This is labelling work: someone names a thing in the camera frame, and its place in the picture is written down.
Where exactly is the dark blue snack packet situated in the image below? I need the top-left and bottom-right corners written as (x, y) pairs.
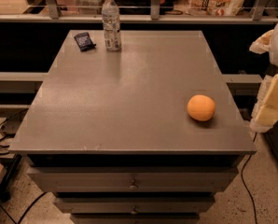
top-left (74, 32), bottom-right (96, 51)

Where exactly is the metal railing frame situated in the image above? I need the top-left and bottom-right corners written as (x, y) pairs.
top-left (0, 0), bottom-right (278, 24)

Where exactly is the black bag behind railing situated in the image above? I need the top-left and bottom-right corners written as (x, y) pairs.
top-left (114, 0), bottom-right (174, 16)

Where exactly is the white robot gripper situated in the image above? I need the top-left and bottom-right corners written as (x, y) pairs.
top-left (249, 23), bottom-right (278, 133)

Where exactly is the grey low bench shelf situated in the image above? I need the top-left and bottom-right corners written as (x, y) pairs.
top-left (0, 72), bottom-right (47, 93)

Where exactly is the grey drawer cabinet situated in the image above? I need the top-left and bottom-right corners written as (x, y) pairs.
top-left (10, 31), bottom-right (256, 224)

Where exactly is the black cables left floor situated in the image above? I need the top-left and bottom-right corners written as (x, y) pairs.
top-left (0, 108), bottom-right (49, 224)

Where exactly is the round metal top drawer knob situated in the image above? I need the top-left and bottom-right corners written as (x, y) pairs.
top-left (129, 180), bottom-right (138, 190)

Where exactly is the black cable right floor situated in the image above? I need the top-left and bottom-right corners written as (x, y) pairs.
top-left (240, 132), bottom-right (258, 224)

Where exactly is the clear plastic water bottle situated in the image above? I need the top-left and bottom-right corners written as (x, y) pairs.
top-left (102, 0), bottom-right (121, 51)

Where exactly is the orange fruit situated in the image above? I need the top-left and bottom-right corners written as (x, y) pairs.
top-left (187, 95), bottom-right (215, 121)

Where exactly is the round metal drawer knob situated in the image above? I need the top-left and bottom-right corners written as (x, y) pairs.
top-left (129, 180), bottom-right (138, 190)
top-left (130, 205), bottom-right (138, 215)

